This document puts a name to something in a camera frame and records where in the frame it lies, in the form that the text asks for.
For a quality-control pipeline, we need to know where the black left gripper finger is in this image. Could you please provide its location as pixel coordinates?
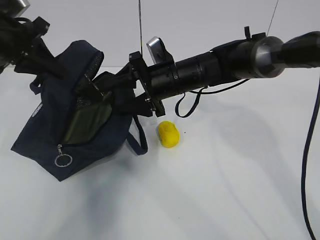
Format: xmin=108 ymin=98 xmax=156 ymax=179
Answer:
xmin=39 ymin=46 xmax=69 ymax=79

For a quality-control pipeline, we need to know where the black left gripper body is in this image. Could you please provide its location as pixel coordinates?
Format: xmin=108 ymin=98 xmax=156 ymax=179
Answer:
xmin=13 ymin=16 xmax=52 ymax=75

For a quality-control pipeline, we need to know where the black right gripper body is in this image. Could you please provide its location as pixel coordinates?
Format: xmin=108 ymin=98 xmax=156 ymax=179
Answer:
xmin=129 ymin=51 xmax=179 ymax=117

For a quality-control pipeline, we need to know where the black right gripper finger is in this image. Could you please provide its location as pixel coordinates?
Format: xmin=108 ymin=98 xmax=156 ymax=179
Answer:
xmin=110 ymin=96 xmax=153 ymax=117
xmin=76 ymin=63 xmax=137 ymax=99

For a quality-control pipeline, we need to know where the green lid glass container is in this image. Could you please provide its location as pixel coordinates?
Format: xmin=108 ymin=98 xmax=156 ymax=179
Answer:
xmin=61 ymin=102 xmax=112 ymax=145

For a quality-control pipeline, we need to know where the navy blue lunch bag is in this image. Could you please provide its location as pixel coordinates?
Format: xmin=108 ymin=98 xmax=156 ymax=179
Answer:
xmin=11 ymin=40 xmax=148 ymax=181

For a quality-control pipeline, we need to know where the green cucumber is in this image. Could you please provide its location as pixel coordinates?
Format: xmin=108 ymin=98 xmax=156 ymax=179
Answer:
xmin=101 ymin=91 xmax=114 ymax=105

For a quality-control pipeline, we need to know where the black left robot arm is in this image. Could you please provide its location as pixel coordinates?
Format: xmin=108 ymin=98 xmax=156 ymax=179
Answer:
xmin=0 ymin=12 xmax=68 ymax=78

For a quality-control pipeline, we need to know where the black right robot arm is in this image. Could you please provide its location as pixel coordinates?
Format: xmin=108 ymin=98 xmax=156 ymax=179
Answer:
xmin=76 ymin=27 xmax=320 ymax=117

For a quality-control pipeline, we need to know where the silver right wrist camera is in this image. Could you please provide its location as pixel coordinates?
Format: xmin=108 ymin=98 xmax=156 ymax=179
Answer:
xmin=146 ymin=36 xmax=174 ymax=65

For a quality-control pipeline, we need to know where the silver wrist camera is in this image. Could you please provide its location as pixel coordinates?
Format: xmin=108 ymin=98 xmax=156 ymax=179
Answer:
xmin=0 ymin=0 xmax=31 ymax=18
xmin=146 ymin=36 xmax=174 ymax=65

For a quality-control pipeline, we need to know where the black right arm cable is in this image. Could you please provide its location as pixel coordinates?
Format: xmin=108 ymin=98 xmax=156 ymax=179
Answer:
xmin=174 ymin=74 xmax=320 ymax=240

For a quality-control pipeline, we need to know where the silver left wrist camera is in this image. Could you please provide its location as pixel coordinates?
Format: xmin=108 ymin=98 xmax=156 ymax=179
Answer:
xmin=0 ymin=0 xmax=31 ymax=18

